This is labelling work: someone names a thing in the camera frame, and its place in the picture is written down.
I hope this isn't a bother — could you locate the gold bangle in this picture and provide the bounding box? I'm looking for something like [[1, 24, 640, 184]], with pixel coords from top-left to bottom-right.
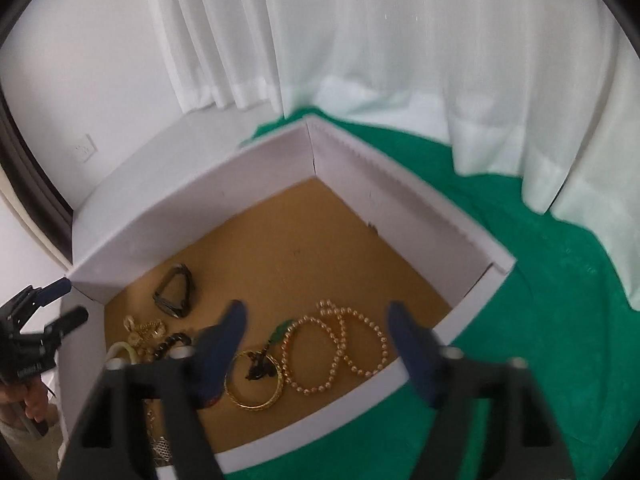
[[224, 349, 284, 412]]

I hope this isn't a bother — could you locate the gold ornate earring jewelry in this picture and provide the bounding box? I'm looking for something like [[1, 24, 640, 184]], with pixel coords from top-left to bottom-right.
[[122, 315, 167, 349]]

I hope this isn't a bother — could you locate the gold chain necklace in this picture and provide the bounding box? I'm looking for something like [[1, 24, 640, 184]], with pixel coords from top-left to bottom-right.
[[280, 299, 392, 396]]

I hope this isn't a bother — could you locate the left hand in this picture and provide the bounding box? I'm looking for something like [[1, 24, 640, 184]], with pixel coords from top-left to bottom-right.
[[0, 376, 58, 429]]

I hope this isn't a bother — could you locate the green leaf pendant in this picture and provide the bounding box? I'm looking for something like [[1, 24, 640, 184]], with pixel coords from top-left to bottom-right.
[[245, 318, 294, 382]]

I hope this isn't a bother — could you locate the cream white bangle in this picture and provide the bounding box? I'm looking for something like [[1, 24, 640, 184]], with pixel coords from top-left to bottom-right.
[[105, 341, 140, 365]]

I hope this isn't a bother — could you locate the white cardboard box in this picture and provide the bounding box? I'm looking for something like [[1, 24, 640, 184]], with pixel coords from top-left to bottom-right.
[[58, 116, 515, 437]]

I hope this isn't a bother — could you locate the green cloth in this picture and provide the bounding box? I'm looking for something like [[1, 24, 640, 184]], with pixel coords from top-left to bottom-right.
[[241, 122, 639, 479]]

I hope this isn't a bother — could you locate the white curtain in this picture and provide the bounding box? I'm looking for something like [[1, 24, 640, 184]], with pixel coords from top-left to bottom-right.
[[149, 0, 639, 306]]

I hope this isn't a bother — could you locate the silver ring with stone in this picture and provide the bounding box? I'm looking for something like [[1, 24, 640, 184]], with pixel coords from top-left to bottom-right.
[[152, 262, 196, 320]]

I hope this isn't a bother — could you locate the dark door frame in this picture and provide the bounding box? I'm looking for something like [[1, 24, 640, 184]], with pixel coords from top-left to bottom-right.
[[1, 94, 73, 262]]

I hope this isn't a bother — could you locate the wall socket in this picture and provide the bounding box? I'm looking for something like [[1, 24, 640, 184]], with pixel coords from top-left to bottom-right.
[[72, 134, 98, 164]]

